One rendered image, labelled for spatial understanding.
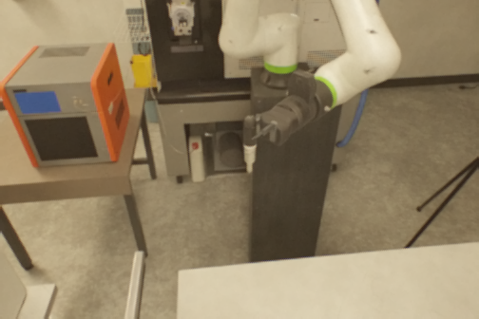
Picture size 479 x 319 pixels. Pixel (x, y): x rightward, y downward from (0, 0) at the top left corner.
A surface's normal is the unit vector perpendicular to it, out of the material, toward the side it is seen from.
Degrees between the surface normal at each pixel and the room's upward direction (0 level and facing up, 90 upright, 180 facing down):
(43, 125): 90
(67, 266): 0
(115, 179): 90
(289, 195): 90
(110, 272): 0
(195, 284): 0
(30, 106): 90
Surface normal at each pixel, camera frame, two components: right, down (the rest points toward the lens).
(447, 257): 0.00, -0.82
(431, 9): 0.11, 0.58
